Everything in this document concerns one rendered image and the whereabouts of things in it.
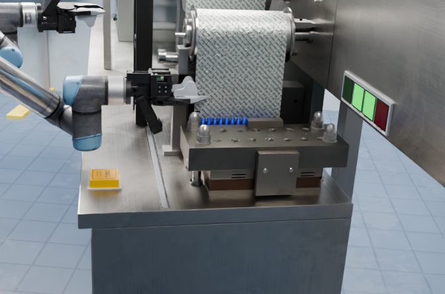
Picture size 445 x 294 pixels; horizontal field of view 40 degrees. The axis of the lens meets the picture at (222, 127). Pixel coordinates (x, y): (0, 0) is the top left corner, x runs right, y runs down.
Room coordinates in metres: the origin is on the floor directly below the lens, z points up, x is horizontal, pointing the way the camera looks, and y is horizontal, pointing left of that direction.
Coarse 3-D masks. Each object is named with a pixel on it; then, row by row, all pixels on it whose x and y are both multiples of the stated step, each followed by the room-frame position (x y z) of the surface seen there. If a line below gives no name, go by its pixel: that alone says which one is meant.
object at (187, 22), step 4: (184, 20) 1.59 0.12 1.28; (188, 20) 1.57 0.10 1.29; (184, 24) 1.59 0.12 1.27; (188, 24) 1.56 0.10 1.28; (184, 28) 1.60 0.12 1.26; (188, 28) 1.55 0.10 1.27; (188, 32) 1.55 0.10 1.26; (188, 36) 1.55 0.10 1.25; (184, 40) 1.58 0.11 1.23; (188, 40) 1.55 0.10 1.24; (184, 44) 1.58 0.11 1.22; (188, 44) 1.56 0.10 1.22
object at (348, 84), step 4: (344, 80) 1.38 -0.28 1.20; (348, 80) 1.36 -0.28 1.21; (344, 84) 1.38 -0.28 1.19; (348, 84) 1.36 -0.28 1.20; (352, 84) 1.34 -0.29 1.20; (344, 88) 1.38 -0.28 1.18; (348, 88) 1.35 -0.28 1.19; (344, 92) 1.37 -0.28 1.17; (348, 92) 1.35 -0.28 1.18; (344, 96) 1.37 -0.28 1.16; (348, 96) 1.35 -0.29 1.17; (348, 100) 1.35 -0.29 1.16
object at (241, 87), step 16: (208, 64) 1.53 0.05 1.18; (224, 64) 1.54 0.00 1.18; (240, 64) 1.55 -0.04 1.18; (256, 64) 1.56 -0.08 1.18; (272, 64) 1.57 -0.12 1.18; (208, 80) 1.53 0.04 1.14; (224, 80) 1.54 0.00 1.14; (240, 80) 1.55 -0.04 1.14; (256, 80) 1.56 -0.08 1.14; (272, 80) 1.57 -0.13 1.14; (208, 96) 1.53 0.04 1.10; (224, 96) 1.54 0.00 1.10; (240, 96) 1.55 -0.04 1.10; (256, 96) 1.56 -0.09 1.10; (272, 96) 1.57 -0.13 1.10; (208, 112) 1.53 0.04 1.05; (224, 112) 1.54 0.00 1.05; (240, 112) 1.55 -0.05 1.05; (256, 112) 1.56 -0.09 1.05; (272, 112) 1.57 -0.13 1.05
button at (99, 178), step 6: (90, 174) 1.38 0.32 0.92; (96, 174) 1.38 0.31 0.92; (102, 174) 1.38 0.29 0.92; (108, 174) 1.38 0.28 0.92; (114, 174) 1.38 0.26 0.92; (90, 180) 1.34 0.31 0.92; (96, 180) 1.35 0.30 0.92; (102, 180) 1.35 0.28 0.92; (108, 180) 1.35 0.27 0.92; (114, 180) 1.35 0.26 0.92; (90, 186) 1.34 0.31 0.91; (96, 186) 1.34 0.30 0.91; (102, 186) 1.35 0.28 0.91; (108, 186) 1.35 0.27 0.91; (114, 186) 1.35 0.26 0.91
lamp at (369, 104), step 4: (368, 96) 1.25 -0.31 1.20; (372, 96) 1.23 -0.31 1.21; (364, 100) 1.27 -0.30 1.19; (368, 100) 1.25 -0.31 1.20; (372, 100) 1.23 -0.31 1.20; (364, 104) 1.26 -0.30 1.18; (368, 104) 1.24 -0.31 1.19; (372, 104) 1.23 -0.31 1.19; (364, 108) 1.26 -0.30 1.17; (368, 108) 1.24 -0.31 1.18; (372, 108) 1.22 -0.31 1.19; (364, 112) 1.26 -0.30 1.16; (368, 112) 1.24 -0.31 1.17; (372, 112) 1.22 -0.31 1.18; (368, 116) 1.24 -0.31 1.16; (372, 116) 1.22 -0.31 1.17
